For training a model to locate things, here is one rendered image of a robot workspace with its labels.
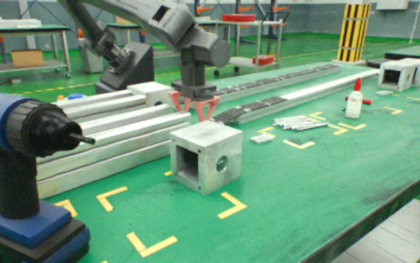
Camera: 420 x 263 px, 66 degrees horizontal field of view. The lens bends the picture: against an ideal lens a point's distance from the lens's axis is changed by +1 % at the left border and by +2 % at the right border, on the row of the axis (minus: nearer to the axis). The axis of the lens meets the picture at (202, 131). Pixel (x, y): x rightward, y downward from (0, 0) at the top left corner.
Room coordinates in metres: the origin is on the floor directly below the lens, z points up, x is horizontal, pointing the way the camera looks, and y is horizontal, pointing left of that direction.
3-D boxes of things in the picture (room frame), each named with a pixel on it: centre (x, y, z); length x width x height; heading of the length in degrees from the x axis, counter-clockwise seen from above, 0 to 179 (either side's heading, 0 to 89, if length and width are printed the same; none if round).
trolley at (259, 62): (5.10, -0.73, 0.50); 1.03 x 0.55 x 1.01; 42
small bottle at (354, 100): (0.90, -0.44, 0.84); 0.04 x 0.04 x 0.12
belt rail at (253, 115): (1.16, -0.45, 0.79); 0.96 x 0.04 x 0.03; 131
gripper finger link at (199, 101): (0.73, 0.01, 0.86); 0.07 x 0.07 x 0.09; 42
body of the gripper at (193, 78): (0.75, 0.02, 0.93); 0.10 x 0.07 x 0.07; 42
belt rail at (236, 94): (1.31, -0.33, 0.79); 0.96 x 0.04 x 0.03; 131
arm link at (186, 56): (0.74, 0.02, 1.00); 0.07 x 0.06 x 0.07; 39
